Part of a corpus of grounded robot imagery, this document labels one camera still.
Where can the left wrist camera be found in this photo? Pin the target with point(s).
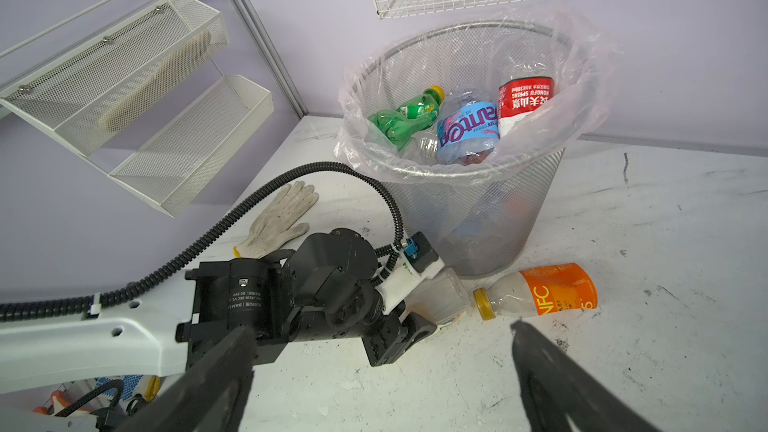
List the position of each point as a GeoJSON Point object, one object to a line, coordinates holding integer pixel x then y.
{"type": "Point", "coordinates": [417, 262]}

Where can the beige glove in shelf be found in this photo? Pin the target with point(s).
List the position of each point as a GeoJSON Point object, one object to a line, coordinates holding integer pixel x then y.
{"type": "Point", "coordinates": [173, 70]}

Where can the clear plastic bin liner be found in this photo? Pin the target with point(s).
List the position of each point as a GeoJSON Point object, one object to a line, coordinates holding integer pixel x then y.
{"type": "Point", "coordinates": [581, 59]}

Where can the grey mesh waste bin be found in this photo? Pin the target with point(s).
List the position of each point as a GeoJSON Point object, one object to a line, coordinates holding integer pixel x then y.
{"type": "Point", "coordinates": [478, 228]}

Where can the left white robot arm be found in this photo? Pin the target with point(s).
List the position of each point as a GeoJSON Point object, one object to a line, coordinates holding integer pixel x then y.
{"type": "Point", "coordinates": [335, 285]}

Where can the white mesh lower shelf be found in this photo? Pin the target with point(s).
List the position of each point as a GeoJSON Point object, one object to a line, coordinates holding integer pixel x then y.
{"type": "Point", "coordinates": [170, 170]}

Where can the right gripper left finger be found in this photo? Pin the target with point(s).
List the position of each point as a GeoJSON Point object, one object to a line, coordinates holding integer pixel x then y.
{"type": "Point", "coordinates": [210, 396]}

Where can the round red cap bottle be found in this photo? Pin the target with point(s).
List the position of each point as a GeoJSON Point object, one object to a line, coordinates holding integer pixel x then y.
{"type": "Point", "coordinates": [426, 147]}

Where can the white mesh shelf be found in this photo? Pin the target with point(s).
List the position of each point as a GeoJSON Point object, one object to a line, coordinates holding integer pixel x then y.
{"type": "Point", "coordinates": [170, 170]}
{"type": "Point", "coordinates": [64, 78]}

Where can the white cotton work glove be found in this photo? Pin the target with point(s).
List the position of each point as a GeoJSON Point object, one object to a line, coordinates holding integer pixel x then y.
{"type": "Point", "coordinates": [278, 222]}

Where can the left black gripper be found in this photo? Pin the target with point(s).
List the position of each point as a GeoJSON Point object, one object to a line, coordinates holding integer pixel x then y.
{"type": "Point", "coordinates": [392, 338]}

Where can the large crushed blue label bottle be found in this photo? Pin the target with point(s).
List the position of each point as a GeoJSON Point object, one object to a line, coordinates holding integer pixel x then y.
{"type": "Point", "coordinates": [467, 126]}

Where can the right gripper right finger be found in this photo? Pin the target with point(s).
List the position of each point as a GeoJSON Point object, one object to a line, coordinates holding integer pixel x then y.
{"type": "Point", "coordinates": [559, 395]}

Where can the orange rubber glove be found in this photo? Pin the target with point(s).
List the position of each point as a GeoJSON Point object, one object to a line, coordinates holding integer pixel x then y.
{"type": "Point", "coordinates": [57, 402]}

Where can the white mesh upper shelf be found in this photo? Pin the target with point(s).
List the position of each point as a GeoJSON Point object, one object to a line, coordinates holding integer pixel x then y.
{"type": "Point", "coordinates": [64, 78]}

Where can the red label clear bottle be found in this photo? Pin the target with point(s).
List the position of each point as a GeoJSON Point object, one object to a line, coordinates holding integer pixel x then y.
{"type": "Point", "coordinates": [522, 91]}

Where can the orange label juice bottle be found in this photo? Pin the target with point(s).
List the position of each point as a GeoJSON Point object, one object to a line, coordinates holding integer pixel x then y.
{"type": "Point", "coordinates": [537, 291]}

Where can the green Sprite bottle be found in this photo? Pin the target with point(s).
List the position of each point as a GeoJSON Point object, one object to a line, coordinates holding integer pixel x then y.
{"type": "Point", "coordinates": [415, 115]}

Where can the clear green cap bottle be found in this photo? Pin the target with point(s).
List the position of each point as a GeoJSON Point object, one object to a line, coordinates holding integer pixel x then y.
{"type": "Point", "coordinates": [442, 300]}

